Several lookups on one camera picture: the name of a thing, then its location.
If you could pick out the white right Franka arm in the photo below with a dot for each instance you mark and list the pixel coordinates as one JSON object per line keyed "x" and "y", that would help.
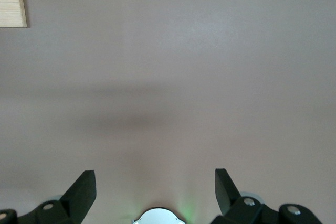
{"x": 158, "y": 217}

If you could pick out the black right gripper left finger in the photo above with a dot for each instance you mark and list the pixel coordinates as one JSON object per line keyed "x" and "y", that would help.
{"x": 78, "y": 195}

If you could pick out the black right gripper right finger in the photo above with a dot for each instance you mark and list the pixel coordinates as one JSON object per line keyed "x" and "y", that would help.
{"x": 229, "y": 197}

